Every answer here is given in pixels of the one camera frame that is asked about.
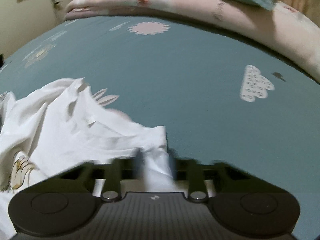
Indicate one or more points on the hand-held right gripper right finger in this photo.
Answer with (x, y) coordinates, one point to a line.
(172, 166)

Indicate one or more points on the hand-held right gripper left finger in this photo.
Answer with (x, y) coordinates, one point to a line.
(138, 166)

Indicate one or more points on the white long-sleeved printed shirt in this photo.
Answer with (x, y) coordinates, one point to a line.
(62, 130)

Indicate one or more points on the pink floral folded quilt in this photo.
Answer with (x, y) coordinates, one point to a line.
(175, 7)

